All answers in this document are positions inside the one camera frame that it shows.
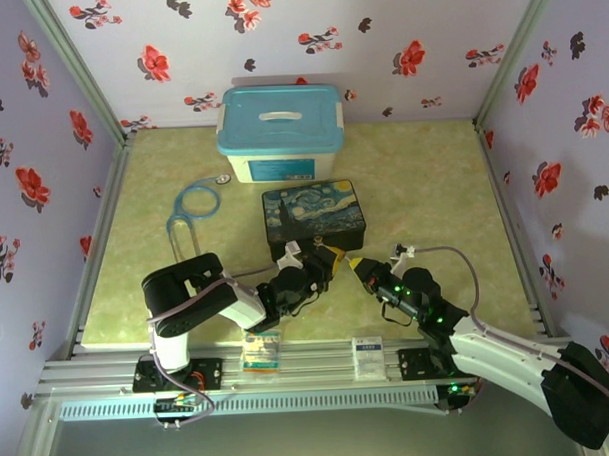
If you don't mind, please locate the starry night tin box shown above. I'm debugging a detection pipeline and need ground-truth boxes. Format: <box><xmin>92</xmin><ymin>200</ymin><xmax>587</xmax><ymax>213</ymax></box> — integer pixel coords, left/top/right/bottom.
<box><xmin>260</xmin><ymin>178</ymin><xmax>369</xmax><ymax>263</ymax></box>

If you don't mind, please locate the clear plastic packet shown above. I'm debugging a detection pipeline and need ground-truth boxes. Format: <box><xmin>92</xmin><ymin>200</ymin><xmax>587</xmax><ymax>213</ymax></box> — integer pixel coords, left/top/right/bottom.
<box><xmin>239</xmin><ymin>330</ymin><xmax>284</xmax><ymax>376</ymax></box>

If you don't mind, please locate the small white card box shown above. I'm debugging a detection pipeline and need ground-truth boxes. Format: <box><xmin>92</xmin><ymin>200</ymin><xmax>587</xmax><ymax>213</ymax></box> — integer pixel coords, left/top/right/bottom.
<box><xmin>351</xmin><ymin>336</ymin><xmax>387</xmax><ymax>380</ymax></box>

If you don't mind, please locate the blue stethoscope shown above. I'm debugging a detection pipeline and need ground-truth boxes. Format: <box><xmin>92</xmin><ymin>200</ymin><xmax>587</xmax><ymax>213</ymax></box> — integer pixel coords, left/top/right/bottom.
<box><xmin>164</xmin><ymin>173</ymin><xmax>236</xmax><ymax>267</ymax></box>

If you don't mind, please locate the blue lidded storage box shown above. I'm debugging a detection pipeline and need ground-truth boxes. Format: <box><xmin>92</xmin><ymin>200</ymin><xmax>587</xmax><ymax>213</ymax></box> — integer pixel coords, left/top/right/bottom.
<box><xmin>214</xmin><ymin>83</ymin><xmax>348</xmax><ymax>186</ymax></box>

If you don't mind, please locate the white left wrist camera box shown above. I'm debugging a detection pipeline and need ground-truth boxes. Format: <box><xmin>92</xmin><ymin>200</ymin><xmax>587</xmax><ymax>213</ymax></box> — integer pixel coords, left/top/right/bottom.
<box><xmin>274</xmin><ymin>240</ymin><xmax>305</xmax><ymax>271</ymax></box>

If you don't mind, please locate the aluminium frame rail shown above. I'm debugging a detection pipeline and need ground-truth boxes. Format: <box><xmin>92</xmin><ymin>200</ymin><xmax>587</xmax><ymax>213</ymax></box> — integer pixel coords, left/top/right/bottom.
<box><xmin>36</xmin><ymin>329</ymin><xmax>586</xmax><ymax>399</ymax></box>

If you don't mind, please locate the white slotted cable duct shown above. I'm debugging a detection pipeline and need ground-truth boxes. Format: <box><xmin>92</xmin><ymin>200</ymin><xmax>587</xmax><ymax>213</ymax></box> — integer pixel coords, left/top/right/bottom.
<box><xmin>57</xmin><ymin>385</ymin><xmax>440</xmax><ymax>424</ymax></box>

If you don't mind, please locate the aluminium frame post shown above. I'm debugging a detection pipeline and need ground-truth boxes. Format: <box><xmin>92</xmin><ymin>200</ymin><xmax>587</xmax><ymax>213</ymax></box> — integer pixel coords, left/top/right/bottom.
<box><xmin>23</xmin><ymin>0</ymin><xmax>139</xmax><ymax>152</ymax></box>
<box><xmin>468</xmin><ymin>0</ymin><xmax>566</xmax><ymax>135</ymax></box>

